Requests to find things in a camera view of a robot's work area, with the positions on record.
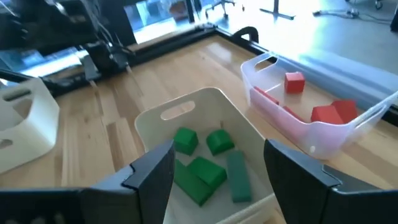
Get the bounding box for black aluminium table frame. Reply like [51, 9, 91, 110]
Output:
[0, 23, 398, 127]

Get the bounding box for small red wooden cube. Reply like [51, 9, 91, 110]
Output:
[284, 72, 306, 94]

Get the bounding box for black arched frame clamp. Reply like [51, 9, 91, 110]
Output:
[232, 26, 259, 44]

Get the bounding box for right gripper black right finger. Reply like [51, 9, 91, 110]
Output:
[263, 138, 387, 224]

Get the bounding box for small off-white plastic bin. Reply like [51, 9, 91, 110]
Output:
[134, 86, 277, 224]

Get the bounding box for clear plastic bin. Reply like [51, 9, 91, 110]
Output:
[241, 51, 398, 161]

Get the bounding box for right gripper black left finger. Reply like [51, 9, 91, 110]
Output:
[81, 139, 176, 224]

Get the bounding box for grey floor cable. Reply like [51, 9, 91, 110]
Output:
[312, 7, 392, 24]

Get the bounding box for black floor stand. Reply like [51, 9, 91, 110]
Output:
[259, 0, 296, 21]

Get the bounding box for green wooden cube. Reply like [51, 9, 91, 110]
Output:
[186, 156, 228, 191]
[173, 126, 199, 156]

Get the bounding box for office chair base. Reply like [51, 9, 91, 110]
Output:
[205, 0, 237, 18]

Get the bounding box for large white plastic bin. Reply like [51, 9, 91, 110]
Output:
[0, 77, 60, 175]

